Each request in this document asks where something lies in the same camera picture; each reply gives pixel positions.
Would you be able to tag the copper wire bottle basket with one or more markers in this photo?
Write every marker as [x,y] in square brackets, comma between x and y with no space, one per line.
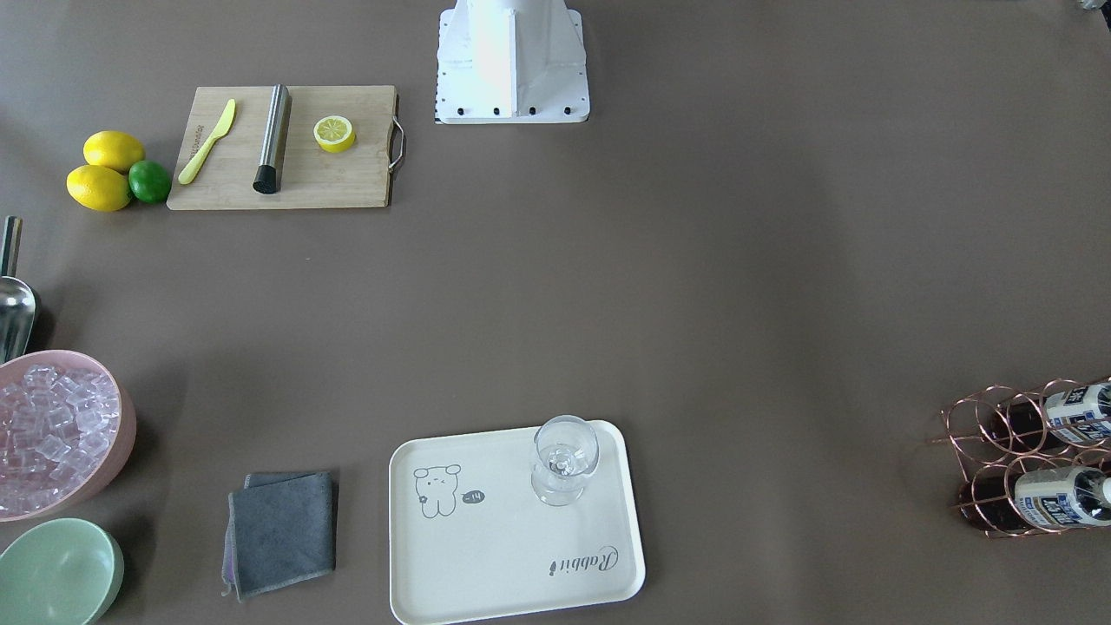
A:
[1033,461]

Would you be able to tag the tea bottle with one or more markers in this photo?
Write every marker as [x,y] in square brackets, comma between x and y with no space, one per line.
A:
[1063,498]
[1078,416]

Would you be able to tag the tea bottle rear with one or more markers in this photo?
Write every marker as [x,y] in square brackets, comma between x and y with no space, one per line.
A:
[1078,416]

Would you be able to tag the clear wine glass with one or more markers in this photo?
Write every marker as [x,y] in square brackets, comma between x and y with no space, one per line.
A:
[566,452]

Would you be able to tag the cream rabbit tray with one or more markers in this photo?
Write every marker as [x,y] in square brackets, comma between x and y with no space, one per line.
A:
[469,539]

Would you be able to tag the wooden cutting board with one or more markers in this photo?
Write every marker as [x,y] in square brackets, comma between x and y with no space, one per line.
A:
[310,178]

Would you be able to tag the half lemon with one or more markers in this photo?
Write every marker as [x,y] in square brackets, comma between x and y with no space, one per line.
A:
[334,134]

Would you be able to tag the steel cylinder muddler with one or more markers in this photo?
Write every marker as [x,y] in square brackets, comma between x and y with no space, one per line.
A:
[268,174]

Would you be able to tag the grey folded cloth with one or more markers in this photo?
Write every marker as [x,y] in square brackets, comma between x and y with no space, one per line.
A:
[281,530]

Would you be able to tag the green lime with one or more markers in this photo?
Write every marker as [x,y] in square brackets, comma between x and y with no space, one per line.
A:
[149,182]

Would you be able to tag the lower yellow lemon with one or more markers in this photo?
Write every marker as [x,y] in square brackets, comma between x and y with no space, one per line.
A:
[99,188]

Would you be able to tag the yellow lemon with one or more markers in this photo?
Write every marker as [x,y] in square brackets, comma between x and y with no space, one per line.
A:
[99,188]
[113,149]

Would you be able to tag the upper yellow lemon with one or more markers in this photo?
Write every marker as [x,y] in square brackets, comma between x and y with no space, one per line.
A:
[113,149]

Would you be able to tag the pink bowl of ice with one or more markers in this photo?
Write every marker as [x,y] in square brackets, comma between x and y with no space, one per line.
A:
[68,429]

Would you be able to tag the steel ice scoop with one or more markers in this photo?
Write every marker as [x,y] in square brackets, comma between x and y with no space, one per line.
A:
[19,302]

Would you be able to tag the green bowl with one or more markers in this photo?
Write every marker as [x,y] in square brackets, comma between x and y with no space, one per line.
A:
[66,571]

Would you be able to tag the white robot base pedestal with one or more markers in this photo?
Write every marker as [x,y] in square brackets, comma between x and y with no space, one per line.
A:
[511,62]

